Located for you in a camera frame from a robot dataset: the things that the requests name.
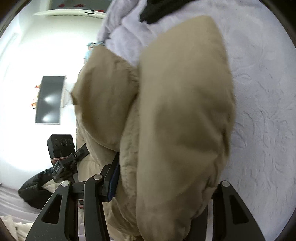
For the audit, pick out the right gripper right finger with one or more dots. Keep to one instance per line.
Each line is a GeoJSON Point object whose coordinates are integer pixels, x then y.
{"type": "Point", "coordinates": [225, 218]}

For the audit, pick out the black folded garment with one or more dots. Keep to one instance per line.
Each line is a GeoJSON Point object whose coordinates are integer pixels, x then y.
{"type": "Point", "coordinates": [157, 9]}

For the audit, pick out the khaki puffer jacket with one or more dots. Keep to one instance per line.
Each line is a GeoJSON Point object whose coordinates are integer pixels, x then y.
{"type": "Point", "coordinates": [170, 120]}

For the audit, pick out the lavender plush bed blanket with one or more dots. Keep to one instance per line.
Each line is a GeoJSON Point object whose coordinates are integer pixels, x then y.
{"type": "Point", "coordinates": [262, 61]}

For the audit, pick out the dark green garment pile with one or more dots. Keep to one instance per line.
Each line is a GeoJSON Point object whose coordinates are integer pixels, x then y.
{"type": "Point", "coordinates": [38, 189]}

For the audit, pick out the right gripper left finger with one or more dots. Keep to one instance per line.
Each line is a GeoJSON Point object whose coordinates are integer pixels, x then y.
{"type": "Point", "coordinates": [58, 220]}

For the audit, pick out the wall mounted dark television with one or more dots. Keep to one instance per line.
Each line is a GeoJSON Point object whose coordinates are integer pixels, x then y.
{"type": "Point", "coordinates": [49, 101]}

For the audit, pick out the blue monkey print pillow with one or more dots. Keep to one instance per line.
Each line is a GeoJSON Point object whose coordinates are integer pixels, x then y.
{"type": "Point", "coordinates": [90, 48]}

